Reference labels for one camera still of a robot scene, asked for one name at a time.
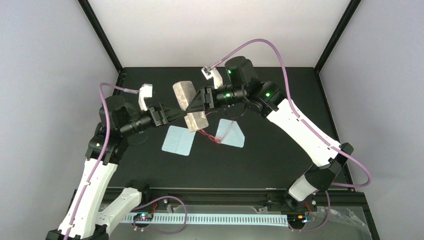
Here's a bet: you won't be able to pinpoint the black frame post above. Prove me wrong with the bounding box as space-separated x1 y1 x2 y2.
77 0 124 74
314 0 361 74

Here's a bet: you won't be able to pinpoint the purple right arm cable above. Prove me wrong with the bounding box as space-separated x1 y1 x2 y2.
207 38 373 190

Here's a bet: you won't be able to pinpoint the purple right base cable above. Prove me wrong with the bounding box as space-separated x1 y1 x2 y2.
287 190 332 233

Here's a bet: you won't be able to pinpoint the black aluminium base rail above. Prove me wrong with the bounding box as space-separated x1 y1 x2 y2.
62 187 381 240

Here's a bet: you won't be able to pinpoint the right controller circuit board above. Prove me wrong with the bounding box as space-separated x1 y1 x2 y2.
287 214 316 224

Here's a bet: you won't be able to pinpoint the grey felt glasses case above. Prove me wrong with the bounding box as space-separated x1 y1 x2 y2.
172 80 210 133

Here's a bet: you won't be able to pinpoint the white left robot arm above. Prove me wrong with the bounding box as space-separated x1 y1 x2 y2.
46 95 186 240

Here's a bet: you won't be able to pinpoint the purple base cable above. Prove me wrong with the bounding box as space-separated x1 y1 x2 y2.
287 190 332 233
132 195 188 235

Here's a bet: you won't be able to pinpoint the white slotted cable duct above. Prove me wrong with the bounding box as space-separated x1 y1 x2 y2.
120 212 289 227

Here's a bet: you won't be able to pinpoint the controller circuit board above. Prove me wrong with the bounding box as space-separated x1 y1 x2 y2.
133 212 154 222
287 214 316 224

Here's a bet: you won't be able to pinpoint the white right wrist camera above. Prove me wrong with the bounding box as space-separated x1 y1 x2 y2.
201 66 223 89

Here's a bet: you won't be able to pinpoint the black left frame post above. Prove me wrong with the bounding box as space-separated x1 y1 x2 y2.
77 0 124 74

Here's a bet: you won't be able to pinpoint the pink transparent sunglasses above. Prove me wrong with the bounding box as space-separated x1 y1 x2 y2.
198 119 238 146

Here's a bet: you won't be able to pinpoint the left controller circuit board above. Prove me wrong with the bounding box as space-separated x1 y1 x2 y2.
133 212 154 222

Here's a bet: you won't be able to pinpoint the black right frame post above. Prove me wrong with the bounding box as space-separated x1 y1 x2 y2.
314 0 361 74

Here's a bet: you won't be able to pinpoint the light blue cleaning cloth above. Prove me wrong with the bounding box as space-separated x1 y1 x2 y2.
215 118 246 148
161 125 196 156

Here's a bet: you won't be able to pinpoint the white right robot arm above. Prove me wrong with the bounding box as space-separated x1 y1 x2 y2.
185 56 354 210

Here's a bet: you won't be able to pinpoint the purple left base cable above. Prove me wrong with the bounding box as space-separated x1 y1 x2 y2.
132 195 188 235

